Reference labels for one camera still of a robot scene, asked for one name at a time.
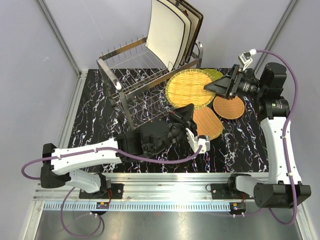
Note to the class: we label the green polka dot plate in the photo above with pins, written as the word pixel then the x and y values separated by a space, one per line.
pixel 214 74

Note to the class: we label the round woven wicker plate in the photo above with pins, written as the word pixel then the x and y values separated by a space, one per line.
pixel 229 109

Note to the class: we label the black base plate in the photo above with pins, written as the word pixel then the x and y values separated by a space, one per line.
pixel 115 193
pixel 221 191

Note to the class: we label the aluminium mounting rail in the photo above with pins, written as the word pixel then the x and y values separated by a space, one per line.
pixel 150 192

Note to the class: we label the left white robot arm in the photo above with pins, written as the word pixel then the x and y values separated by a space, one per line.
pixel 64 166

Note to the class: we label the white middle square plate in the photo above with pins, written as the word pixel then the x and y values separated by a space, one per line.
pixel 184 12

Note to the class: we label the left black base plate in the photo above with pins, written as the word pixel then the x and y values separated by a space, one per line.
pixel 115 193

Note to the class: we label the dark brown square plate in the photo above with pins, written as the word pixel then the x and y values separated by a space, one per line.
pixel 196 18

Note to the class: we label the cream black-rimmed square plate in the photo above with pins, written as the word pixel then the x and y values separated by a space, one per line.
pixel 166 33

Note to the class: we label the stainless steel dish rack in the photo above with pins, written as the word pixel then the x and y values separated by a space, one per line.
pixel 135 80

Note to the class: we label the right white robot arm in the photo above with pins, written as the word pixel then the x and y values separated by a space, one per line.
pixel 284 187

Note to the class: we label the woven wicker tray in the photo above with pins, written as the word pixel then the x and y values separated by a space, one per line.
pixel 208 124

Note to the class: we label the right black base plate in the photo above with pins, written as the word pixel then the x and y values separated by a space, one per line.
pixel 221 191

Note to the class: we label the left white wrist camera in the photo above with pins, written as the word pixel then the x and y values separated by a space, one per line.
pixel 200 144

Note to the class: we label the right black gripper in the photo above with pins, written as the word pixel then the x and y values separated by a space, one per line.
pixel 227 86

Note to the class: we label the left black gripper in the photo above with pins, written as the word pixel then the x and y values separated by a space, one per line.
pixel 184 116

